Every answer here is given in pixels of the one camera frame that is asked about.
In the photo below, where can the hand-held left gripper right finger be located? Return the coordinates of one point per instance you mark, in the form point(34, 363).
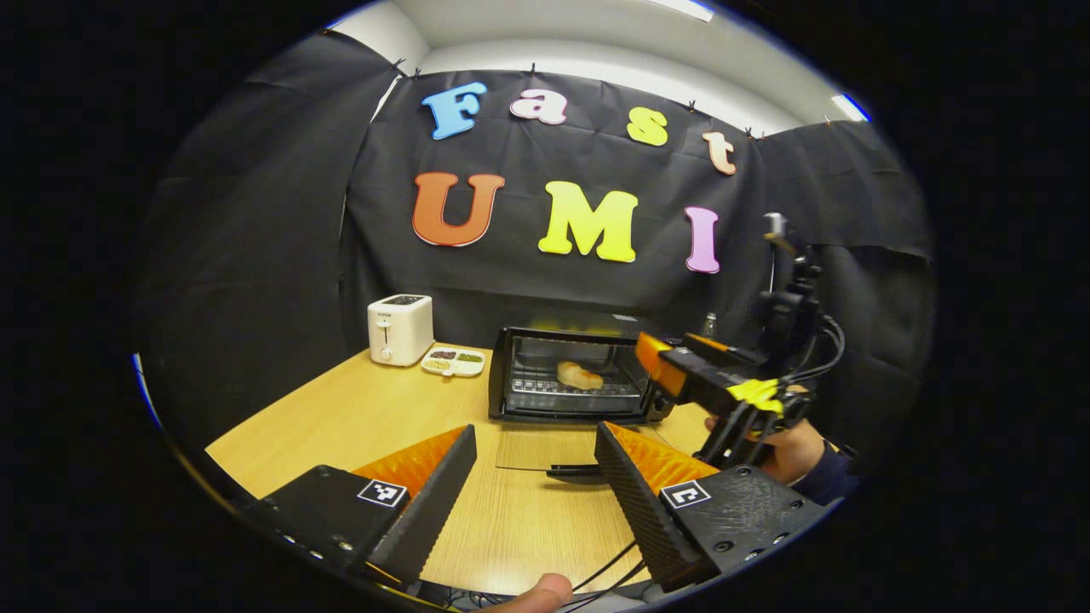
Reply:
point(634, 502)

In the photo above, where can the small ceiling light panel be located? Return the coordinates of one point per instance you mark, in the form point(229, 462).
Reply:
point(850, 107)

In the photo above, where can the white divided snack tray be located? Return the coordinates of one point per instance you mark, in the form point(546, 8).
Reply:
point(453, 362)

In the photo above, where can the black electric oven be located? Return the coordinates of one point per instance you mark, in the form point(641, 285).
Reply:
point(502, 375)

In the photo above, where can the clear plastic water bottle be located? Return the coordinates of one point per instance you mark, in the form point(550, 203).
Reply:
point(709, 325)

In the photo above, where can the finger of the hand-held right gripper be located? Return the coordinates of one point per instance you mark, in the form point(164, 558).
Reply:
point(694, 387)
point(728, 358)

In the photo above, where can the white toaster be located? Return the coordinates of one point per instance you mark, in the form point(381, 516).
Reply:
point(400, 330)

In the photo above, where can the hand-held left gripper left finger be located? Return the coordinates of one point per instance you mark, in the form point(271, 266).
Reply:
point(438, 502)

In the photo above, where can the long ceiling light panel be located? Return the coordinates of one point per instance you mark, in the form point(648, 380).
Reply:
point(685, 8)

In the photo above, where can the golden croissant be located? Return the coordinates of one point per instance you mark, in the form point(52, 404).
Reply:
point(579, 375)

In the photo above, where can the black backdrop cloth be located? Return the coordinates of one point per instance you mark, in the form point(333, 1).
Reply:
point(545, 289)

